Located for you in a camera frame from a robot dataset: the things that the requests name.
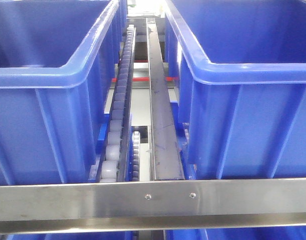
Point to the white roller track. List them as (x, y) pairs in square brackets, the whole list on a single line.
[(114, 161)]

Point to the steel front crossbar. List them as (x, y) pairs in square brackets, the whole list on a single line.
[(152, 205)]

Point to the steel divider rail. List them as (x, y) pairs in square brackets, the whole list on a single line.
[(166, 160)]

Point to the blue bin at right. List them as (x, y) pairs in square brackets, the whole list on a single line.
[(241, 67)]

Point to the blue bin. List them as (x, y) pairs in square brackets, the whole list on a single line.
[(57, 60), (241, 67)]

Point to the blue bin at left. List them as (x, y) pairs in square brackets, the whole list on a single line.
[(57, 60)]

